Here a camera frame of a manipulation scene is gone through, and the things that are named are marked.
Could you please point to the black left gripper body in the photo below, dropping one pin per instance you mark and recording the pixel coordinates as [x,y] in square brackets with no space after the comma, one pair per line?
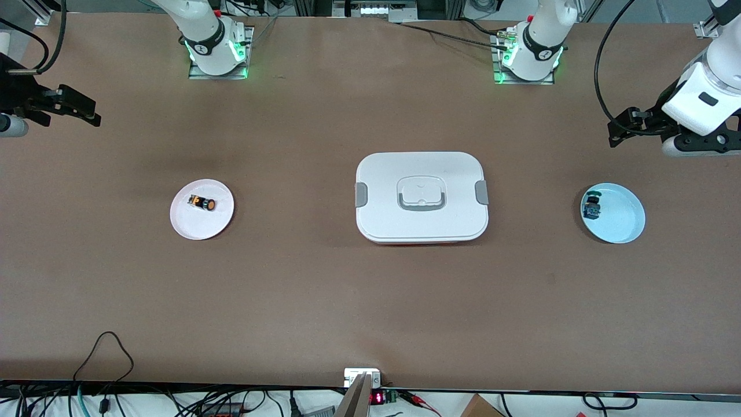
[658,117]

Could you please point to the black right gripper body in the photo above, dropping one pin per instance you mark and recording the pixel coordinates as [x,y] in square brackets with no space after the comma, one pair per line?
[15,92]

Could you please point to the orange push button switch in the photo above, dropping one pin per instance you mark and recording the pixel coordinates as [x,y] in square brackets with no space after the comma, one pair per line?
[202,203]

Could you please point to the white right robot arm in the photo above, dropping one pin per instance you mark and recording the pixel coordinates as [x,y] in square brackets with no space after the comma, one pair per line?
[208,35]

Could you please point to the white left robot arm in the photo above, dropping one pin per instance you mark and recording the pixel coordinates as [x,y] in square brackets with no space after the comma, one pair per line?
[703,98]

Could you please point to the small white box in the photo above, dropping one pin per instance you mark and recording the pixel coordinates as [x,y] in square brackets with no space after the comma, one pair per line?
[354,375]

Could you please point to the light blue round plate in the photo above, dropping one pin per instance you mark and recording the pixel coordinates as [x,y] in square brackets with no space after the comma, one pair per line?
[622,217]

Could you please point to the pink round plate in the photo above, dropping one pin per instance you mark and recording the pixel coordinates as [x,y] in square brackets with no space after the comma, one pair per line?
[200,226]

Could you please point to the white power strip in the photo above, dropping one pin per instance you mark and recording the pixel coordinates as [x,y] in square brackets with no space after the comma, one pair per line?
[373,10]

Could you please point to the brown cardboard piece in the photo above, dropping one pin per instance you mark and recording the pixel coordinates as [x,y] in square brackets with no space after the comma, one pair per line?
[480,408]

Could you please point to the red connector strip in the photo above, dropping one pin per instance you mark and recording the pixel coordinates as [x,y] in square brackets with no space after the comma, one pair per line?
[223,411]

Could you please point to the red black clip leads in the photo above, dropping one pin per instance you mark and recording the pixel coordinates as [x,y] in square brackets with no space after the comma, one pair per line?
[419,401]

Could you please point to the red digit display board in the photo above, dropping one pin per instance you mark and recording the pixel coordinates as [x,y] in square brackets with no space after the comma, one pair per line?
[377,398]

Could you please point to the grey power adapter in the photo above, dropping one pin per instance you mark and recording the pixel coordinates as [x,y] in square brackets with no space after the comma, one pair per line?
[318,412]

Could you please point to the aluminium profile bar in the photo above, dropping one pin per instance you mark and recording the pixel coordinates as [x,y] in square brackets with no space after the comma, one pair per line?
[356,399]

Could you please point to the green blue switch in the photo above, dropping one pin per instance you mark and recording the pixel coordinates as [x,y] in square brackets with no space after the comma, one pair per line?
[591,209]

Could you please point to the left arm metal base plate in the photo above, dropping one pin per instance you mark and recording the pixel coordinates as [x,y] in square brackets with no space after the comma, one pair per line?
[498,78]

